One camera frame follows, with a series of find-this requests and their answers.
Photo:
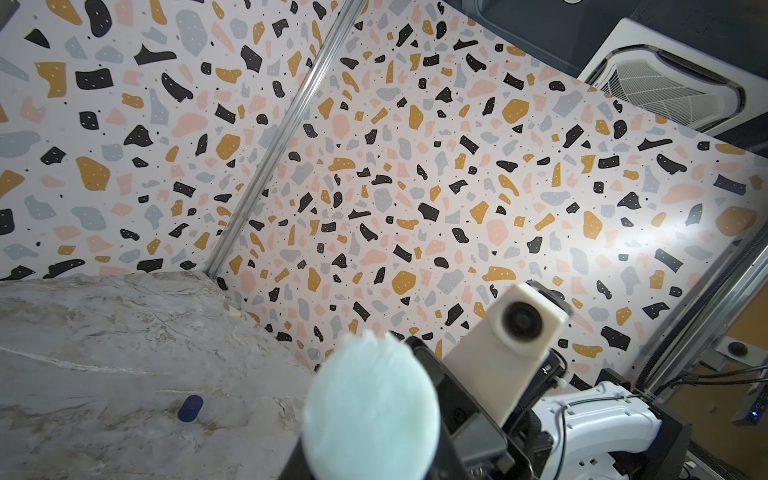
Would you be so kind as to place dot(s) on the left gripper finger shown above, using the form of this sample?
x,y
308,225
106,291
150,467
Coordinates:
x,y
296,468

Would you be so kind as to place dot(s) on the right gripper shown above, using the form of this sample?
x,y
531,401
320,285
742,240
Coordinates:
x,y
474,446

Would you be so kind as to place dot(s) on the blue white glue stick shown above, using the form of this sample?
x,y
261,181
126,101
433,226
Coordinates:
x,y
371,412

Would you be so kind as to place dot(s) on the blue glue stick cap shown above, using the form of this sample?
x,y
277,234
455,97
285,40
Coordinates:
x,y
190,408

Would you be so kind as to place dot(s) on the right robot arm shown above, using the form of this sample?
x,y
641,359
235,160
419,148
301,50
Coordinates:
x,y
604,432

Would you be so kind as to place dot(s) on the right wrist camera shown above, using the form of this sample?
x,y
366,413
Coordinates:
x,y
496,361

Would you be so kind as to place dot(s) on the right aluminium corner post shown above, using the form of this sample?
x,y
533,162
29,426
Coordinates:
x,y
287,128

